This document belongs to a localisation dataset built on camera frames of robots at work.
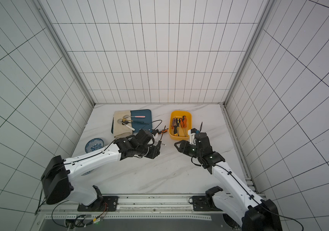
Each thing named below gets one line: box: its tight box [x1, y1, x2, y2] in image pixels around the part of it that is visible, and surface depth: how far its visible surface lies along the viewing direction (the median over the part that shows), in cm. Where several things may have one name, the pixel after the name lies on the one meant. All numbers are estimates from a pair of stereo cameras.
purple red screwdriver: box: [171, 117, 176, 135], surface depth 108 cm
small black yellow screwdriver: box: [175, 117, 180, 137], surface depth 108 cm
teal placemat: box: [130, 109, 153, 133], surface depth 110 cm
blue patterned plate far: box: [84, 138, 104, 154], surface depth 94 cm
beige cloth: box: [113, 110, 133, 139], surface depth 106 cm
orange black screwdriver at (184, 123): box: [182, 115, 188, 138], surface depth 108 cm
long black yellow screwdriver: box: [173, 117, 178, 137], surface depth 106 cm
